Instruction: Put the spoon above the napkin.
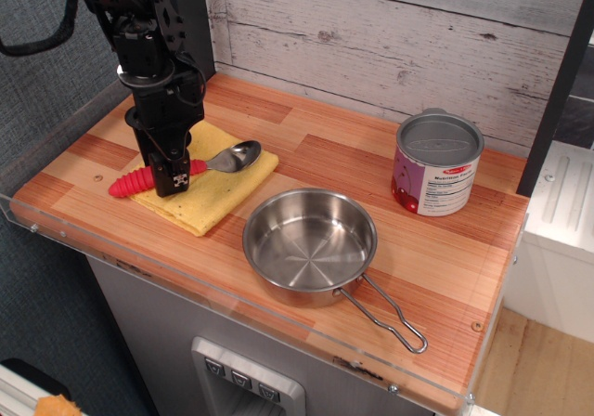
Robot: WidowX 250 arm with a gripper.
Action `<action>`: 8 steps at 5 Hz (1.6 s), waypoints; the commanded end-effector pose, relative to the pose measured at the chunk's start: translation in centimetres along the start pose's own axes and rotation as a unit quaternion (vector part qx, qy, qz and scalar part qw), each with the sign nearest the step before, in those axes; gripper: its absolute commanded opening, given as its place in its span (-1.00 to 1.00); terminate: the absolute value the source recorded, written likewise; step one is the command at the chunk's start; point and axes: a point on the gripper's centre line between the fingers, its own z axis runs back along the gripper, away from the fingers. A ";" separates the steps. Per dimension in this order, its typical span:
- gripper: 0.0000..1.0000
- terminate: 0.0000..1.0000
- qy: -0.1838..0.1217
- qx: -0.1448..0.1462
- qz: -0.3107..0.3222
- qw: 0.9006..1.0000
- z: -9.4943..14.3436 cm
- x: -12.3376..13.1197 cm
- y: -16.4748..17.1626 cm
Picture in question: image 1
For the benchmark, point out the small steel saucepan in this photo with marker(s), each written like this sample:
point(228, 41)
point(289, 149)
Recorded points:
point(312, 247)

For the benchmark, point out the grey toy fridge cabinet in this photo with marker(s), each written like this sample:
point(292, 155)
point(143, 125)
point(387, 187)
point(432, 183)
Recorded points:
point(159, 325)

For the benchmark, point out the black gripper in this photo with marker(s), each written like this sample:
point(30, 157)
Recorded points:
point(166, 106)

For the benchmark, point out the white toy sink unit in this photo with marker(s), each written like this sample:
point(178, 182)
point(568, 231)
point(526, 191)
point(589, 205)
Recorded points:
point(551, 278)

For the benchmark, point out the dark grey upright post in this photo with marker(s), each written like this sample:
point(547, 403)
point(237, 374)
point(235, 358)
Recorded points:
point(198, 43)

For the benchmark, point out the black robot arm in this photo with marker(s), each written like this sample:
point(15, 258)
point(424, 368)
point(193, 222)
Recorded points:
point(143, 33)

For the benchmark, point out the yellow folded cloth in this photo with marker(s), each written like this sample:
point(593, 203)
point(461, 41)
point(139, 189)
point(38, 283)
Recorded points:
point(211, 196)

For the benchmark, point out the clear acrylic guard rail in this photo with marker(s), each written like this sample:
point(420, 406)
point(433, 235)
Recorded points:
point(446, 273)

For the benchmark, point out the dark right frame post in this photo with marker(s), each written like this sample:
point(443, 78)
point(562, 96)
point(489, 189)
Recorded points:
point(571, 61)

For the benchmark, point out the silver ice dispenser panel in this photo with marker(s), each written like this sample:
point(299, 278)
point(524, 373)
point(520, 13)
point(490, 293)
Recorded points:
point(236, 385)

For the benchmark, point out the red handled metal spoon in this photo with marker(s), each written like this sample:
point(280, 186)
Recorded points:
point(229, 161)

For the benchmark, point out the orange object at corner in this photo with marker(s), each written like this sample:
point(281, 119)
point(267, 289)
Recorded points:
point(56, 406)

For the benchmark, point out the toy cherry can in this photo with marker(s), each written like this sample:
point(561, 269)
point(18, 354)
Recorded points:
point(436, 159)

